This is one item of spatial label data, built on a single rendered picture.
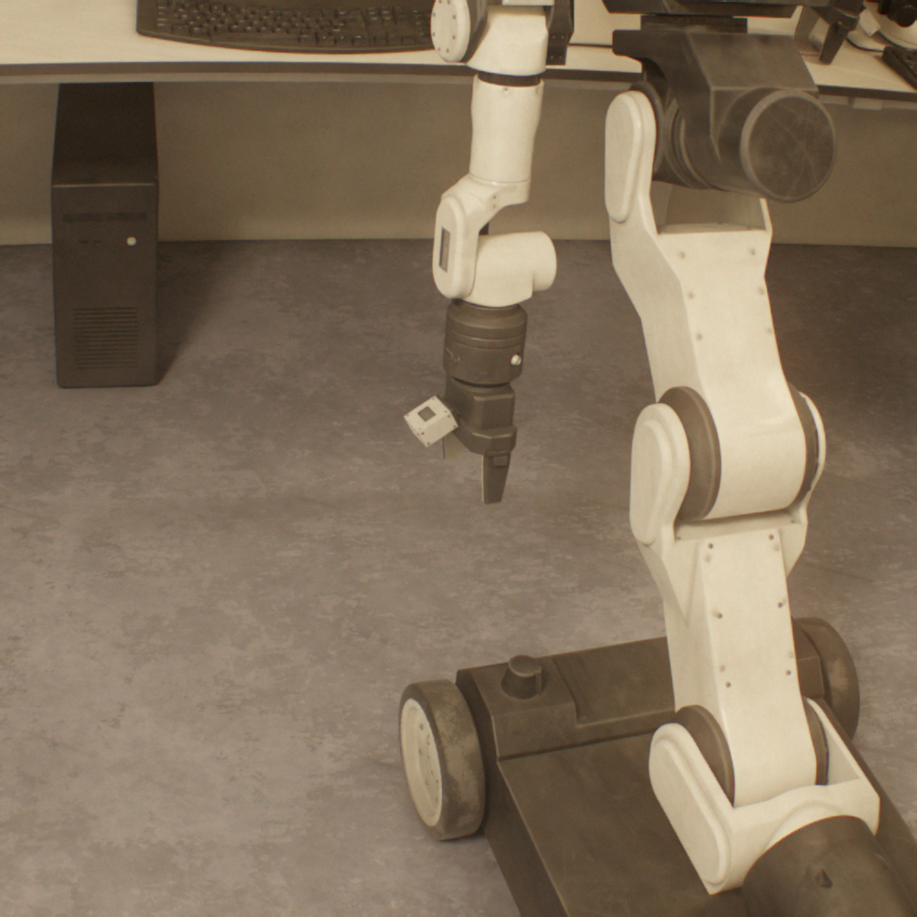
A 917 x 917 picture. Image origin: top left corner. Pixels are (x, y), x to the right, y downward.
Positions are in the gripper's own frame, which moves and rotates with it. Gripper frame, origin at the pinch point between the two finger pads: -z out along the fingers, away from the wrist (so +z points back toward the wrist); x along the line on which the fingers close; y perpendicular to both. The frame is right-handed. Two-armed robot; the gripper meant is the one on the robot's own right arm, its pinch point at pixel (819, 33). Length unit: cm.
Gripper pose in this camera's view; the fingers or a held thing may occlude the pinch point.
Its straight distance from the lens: 229.5
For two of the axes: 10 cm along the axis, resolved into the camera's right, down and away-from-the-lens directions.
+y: -9.2, -1.4, -3.6
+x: -2.2, -5.9, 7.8
